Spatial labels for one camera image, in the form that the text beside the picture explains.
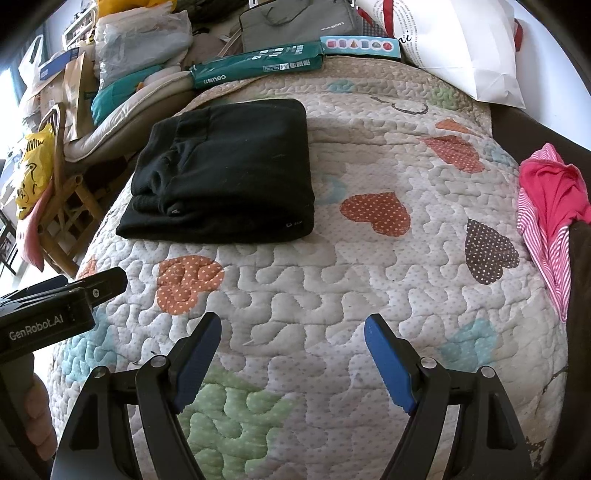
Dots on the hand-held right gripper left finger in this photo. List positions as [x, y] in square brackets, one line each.
[196, 364]

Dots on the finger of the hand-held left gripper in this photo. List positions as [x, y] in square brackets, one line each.
[32, 290]
[106, 284]

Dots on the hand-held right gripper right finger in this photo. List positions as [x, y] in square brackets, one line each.
[390, 364]

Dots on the black pants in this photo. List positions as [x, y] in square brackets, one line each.
[231, 175]

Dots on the person's left hand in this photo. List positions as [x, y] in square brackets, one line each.
[41, 415]

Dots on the pale pink cloth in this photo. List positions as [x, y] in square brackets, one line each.
[34, 235]

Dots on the wooden chair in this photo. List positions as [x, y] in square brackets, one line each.
[69, 221]

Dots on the quilted heart-patterned bedspread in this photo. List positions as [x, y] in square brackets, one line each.
[323, 277]

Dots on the yellow plastic bag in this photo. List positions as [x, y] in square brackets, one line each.
[37, 170]

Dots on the beige cushion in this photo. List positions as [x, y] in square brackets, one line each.
[134, 115]

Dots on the teal cloth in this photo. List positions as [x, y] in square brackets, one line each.
[120, 97]

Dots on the pink striped garment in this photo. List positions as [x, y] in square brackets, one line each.
[547, 258]

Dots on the brown paper bag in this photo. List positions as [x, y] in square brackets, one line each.
[78, 92]

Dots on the dark brown blanket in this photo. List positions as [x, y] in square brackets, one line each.
[582, 286]

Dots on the white plastic bag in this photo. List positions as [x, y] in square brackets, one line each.
[30, 62]

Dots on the clear plastic bag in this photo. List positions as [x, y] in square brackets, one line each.
[143, 41]

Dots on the white shelf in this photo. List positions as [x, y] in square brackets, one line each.
[78, 27]

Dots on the green long box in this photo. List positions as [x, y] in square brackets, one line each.
[254, 67]

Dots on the large yellow bag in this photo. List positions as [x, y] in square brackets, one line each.
[134, 4]

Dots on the light blue shape toy box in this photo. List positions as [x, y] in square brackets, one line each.
[360, 46]

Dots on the grey laptop bag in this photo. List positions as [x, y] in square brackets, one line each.
[295, 25]

